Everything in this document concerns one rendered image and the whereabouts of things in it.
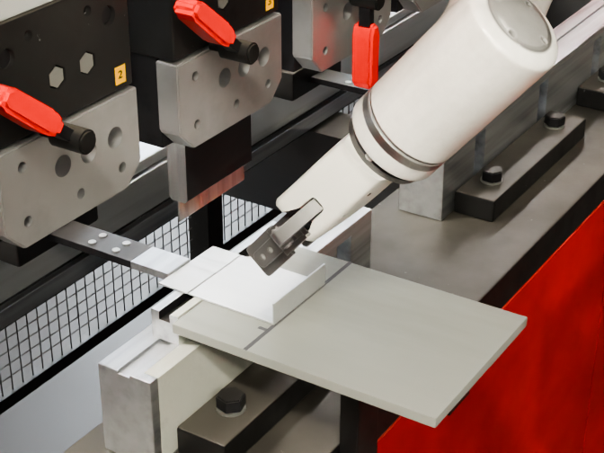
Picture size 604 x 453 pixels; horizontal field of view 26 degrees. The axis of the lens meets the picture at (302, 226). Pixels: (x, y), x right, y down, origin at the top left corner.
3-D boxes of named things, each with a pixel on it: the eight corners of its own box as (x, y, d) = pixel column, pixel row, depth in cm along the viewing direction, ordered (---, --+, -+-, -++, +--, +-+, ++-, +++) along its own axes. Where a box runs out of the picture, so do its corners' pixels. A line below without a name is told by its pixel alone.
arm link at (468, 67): (394, 56, 108) (355, 111, 101) (497, -49, 99) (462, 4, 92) (469, 123, 108) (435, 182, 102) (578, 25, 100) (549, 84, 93)
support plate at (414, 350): (435, 429, 104) (436, 419, 104) (172, 333, 117) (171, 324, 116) (527, 325, 118) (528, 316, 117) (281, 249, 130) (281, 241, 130)
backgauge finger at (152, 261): (140, 312, 121) (137, 265, 118) (-61, 239, 133) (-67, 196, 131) (216, 258, 130) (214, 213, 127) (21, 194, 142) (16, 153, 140)
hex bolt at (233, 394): (235, 421, 119) (234, 406, 119) (209, 411, 121) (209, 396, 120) (252, 405, 121) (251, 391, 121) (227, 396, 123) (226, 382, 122)
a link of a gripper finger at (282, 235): (347, 171, 108) (324, 194, 113) (281, 223, 105) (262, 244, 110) (356, 182, 108) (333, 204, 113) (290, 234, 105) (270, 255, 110)
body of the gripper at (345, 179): (396, 80, 110) (323, 154, 117) (333, 121, 102) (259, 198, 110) (455, 147, 109) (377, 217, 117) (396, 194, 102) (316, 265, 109)
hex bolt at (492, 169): (496, 187, 162) (497, 175, 161) (476, 182, 163) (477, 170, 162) (506, 179, 164) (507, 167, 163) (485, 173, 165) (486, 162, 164)
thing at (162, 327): (179, 345, 119) (177, 317, 117) (152, 335, 120) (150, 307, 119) (297, 253, 134) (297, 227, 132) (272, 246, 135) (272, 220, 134)
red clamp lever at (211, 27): (205, -3, 96) (262, 48, 105) (161, -13, 98) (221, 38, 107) (196, 19, 96) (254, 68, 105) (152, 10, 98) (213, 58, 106)
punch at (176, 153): (188, 224, 116) (183, 126, 111) (170, 218, 117) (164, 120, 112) (252, 182, 123) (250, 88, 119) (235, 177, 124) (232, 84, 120)
